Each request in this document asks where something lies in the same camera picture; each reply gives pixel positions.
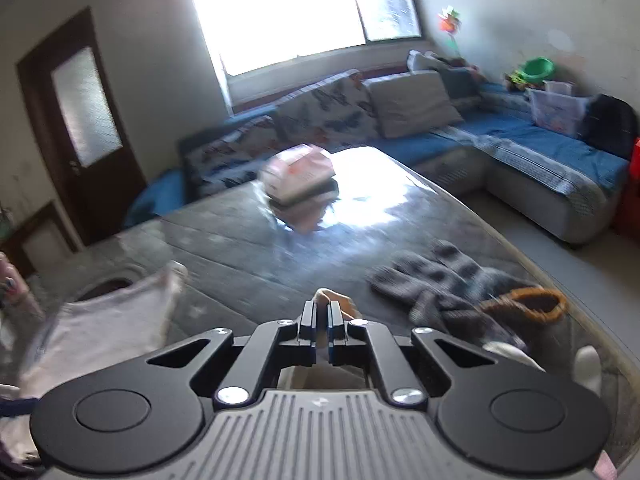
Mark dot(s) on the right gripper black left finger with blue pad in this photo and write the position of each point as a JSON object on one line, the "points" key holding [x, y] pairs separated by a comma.
{"points": [[272, 347]]}

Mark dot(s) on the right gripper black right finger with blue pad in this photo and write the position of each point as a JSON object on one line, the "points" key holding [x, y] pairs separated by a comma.
{"points": [[372, 347]]}

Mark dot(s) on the cream white sweater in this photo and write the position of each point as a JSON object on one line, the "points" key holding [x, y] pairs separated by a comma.
{"points": [[92, 334]]}

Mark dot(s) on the pink folded clothes stack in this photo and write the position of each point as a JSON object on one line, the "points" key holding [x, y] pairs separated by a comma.
{"points": [[294, 173]]}

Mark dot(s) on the grey quilted star tablecloth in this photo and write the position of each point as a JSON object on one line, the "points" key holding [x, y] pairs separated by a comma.
{"points": [[249, 263]]}

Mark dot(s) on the grey black patterned garment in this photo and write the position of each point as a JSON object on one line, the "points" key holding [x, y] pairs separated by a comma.
{"points": [[444, 289]]}

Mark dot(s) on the black induction cooktop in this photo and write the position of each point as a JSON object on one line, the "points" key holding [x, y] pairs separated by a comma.
{"points": [[103, 288]]}

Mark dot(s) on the blue folded blanket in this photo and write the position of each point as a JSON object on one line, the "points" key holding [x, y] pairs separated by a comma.
{"points": [[165, 194]]}

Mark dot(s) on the butterfly print cushion left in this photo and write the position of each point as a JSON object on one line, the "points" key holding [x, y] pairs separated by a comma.
{"points": [[234, 158]]}

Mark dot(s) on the butterfly print cushion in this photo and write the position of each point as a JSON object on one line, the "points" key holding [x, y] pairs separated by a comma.
{"points": [[335, 113], [234, 158]]}

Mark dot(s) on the white sock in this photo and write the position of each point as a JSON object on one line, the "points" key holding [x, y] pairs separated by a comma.
{"points": [[586, 371]]}

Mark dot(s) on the butterfly print cushion right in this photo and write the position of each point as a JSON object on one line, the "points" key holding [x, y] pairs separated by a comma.
{"points": [[335, 113]]}

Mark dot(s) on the plain grey cushion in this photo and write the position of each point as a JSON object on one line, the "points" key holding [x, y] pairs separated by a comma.
{"points": [[411, 103]]}

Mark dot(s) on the blue grey corner sofa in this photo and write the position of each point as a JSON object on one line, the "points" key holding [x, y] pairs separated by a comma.
{"points": [[562, 184]]}

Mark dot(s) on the pink cartoon thermos bottle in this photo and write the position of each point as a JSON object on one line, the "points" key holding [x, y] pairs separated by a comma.
{"points": [[16, 296]]}

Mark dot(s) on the dark wooden glass door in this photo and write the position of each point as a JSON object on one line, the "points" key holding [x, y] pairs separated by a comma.
{"points": [[77, 127]]}

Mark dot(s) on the red plastic stool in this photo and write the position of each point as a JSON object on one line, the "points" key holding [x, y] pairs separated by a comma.
{"points": [[627, 216]]}

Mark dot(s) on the clear plastic storage bag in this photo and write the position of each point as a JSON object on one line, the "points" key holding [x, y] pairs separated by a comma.
{"points": [[556, 108]]}

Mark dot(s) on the green plastic bowl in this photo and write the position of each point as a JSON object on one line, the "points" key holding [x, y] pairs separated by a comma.
{"points": [[536, 70]]}

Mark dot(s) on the black bag on sofa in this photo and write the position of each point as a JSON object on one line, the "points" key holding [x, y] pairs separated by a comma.
{"points": [[610, 125]]}

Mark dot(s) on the colourful pinwheel toy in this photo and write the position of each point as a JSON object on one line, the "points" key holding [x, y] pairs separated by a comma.
{"points": [[449, 23]]}

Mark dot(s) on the orange woven basket handle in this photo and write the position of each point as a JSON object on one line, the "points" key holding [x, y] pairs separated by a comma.
{"points": [[535, 305]]}

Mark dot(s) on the window with frame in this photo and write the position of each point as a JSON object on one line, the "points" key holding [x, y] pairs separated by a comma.
{"points": [[250, 35]]}

